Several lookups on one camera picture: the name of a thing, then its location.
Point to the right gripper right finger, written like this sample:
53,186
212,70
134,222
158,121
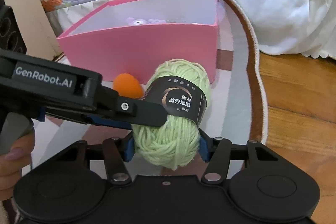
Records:
216,153

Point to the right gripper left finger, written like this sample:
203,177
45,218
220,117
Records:
116,152

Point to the orange makeup sponge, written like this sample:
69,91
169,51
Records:
127,86

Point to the green yarn ball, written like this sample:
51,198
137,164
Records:
184,89

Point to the purple plush toy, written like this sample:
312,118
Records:
141,22

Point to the person left hand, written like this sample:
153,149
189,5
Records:
12,163

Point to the pink cardboard box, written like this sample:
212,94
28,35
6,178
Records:
103,42

